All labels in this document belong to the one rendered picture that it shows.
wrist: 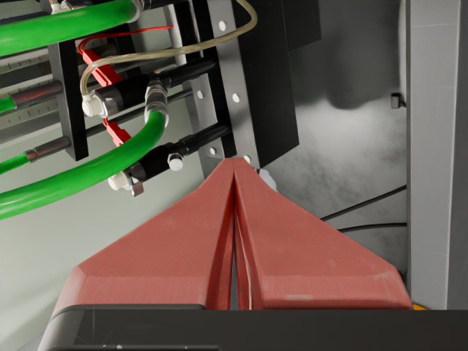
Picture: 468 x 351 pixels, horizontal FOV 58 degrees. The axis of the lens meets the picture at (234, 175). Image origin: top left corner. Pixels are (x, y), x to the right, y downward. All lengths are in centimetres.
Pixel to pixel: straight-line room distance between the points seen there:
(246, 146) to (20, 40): 33
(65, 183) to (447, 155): 31
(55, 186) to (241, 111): 29
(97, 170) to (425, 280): 36
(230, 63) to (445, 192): 26
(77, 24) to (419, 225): 36
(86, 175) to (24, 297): 54
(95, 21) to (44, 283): 58
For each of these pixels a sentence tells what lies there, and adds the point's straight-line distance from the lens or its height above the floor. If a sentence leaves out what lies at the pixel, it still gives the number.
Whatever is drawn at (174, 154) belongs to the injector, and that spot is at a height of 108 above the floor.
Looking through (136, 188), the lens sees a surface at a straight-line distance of 43.
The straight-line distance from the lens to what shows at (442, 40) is 39.
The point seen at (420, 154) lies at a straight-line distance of 43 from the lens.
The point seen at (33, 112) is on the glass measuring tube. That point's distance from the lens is 69.
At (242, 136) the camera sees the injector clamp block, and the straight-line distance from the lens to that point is 51.
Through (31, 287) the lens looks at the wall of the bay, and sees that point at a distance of 78.
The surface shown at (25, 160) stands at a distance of 62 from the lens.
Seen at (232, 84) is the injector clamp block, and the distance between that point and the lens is 49.
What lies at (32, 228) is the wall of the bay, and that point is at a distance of 74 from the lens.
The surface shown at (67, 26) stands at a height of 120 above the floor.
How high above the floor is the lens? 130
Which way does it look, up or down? 35 degrees down
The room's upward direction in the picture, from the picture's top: 121 degrees counter-clockwise
